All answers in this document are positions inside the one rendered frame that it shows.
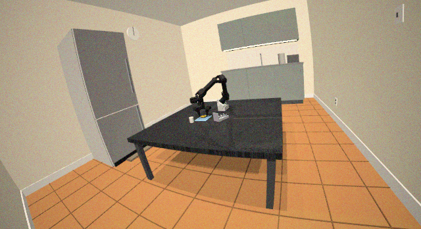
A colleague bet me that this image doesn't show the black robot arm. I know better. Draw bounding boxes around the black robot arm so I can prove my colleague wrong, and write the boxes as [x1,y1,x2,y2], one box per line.
[189,74,230,110]

